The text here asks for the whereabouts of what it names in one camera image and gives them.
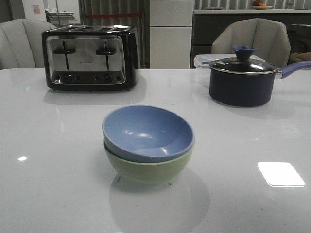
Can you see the blue bowl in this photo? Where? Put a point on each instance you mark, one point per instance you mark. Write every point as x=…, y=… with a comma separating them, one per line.
x=146, y=134

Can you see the green bowl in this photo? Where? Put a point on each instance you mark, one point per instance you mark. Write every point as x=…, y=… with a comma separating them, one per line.
x=153, y=163

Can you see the clear plastic food container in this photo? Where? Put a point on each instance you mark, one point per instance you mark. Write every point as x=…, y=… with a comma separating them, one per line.
x=203, y=60

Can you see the black chrome four-slot toaster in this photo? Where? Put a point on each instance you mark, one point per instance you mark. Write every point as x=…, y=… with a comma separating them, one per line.
x=91, y=58

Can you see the dark blue saucepan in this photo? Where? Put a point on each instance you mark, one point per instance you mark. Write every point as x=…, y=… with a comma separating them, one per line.
x=246, y=90

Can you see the white cabinet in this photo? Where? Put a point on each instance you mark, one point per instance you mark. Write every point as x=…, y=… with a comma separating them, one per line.
x=170, y=33

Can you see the glass pot lid blue knob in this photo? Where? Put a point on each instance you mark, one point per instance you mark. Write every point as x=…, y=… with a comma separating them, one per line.
x=242, y=63

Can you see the beige chair right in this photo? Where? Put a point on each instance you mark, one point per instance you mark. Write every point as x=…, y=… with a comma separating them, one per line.
x=269, y=37

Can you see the beige chair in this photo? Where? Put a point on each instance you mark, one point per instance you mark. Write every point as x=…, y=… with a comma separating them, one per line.
x=269, y=37
x=21, y=43

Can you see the fruit bowl on counter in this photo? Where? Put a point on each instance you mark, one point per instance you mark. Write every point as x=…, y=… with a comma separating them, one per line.
x=259, y=5

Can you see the beige chair left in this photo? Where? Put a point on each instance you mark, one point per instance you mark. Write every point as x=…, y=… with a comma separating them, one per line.
x=21, y=43

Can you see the dark counter unit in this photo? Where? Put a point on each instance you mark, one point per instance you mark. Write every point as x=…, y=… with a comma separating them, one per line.
x=207, y=25

